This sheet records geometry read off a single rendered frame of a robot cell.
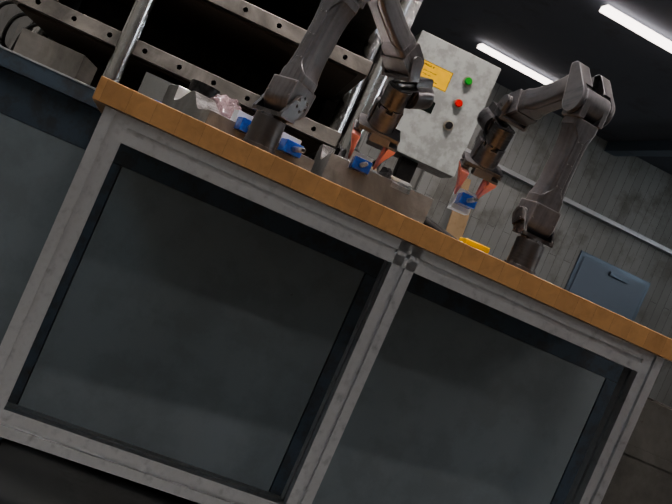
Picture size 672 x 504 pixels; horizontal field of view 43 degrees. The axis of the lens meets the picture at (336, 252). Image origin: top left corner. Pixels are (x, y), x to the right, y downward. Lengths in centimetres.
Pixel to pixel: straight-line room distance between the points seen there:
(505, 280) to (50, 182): 98
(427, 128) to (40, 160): 139
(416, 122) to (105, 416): 146
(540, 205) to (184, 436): 93
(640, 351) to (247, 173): 84
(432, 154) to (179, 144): 156
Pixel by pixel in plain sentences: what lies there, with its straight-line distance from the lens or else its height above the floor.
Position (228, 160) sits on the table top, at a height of 76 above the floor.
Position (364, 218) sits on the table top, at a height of 76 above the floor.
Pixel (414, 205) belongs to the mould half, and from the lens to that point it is 197.
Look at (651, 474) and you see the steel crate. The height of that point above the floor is 33.
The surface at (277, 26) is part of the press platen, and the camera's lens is 282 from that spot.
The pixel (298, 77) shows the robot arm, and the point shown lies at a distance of 164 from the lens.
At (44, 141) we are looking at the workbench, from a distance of 195.
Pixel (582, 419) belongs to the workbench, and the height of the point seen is 56.
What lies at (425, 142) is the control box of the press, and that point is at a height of 114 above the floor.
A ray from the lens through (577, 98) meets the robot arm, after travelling 185.
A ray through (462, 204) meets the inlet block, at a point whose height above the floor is 92.
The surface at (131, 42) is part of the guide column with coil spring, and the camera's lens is 274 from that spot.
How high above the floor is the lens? 70
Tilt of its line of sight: level
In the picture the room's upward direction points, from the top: 24 degrees clockwise
